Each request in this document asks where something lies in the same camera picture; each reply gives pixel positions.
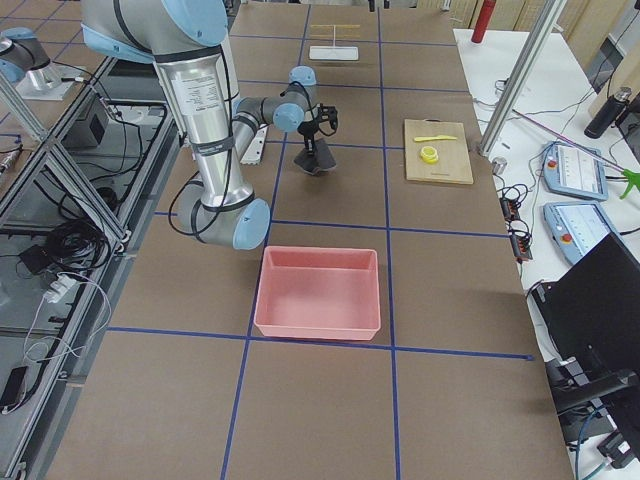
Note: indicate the yellow plastic knife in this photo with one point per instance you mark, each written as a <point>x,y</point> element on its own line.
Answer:
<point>420,139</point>

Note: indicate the wooden rack bar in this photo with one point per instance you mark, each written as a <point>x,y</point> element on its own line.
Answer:
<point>335,26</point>

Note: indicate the black smartphone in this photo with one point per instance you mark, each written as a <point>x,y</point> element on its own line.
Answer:
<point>14,388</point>

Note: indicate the aluminium camera post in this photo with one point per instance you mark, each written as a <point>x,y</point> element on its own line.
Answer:
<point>524,64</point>

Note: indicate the white rack tray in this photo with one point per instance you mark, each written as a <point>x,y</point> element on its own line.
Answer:
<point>334,53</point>

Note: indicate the wooden cutting board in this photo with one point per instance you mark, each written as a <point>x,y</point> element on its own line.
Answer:
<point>453,167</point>

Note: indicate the black monitor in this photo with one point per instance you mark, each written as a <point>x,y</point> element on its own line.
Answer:
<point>592,312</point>

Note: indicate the red bottle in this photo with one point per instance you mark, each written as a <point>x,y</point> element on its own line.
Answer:
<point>483,20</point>

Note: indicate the black power strip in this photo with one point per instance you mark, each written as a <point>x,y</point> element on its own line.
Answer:
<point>518,230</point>

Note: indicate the black bottle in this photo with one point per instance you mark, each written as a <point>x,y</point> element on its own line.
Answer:
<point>608,113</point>

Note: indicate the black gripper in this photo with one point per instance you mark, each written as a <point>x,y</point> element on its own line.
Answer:
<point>306,134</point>

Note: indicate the dark grey cloth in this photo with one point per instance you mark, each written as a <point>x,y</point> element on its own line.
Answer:
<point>317,160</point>

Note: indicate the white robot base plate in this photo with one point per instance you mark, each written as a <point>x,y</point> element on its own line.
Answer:
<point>254,153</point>

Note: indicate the yellow lemon slices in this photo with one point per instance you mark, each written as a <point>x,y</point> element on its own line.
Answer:
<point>429,154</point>

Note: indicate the lower teach pendant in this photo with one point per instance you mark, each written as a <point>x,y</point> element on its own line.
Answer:
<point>577,227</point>

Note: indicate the pink plastic bin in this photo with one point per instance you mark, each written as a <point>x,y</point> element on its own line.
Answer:
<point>318,293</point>

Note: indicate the upper teach pendant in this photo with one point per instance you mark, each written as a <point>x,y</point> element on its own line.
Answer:
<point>570,171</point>

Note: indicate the teach pendant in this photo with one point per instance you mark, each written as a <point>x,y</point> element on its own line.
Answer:
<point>577,227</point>
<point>570,171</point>

